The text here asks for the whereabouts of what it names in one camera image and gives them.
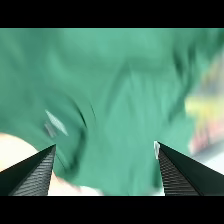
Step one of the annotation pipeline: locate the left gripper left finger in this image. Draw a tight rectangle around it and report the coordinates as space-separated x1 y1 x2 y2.
0 143 57 197

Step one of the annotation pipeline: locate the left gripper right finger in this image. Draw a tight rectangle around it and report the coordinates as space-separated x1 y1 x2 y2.
156 141 224 197

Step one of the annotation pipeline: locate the green T-shirt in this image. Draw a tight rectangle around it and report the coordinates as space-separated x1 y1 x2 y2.
0 28 224 197

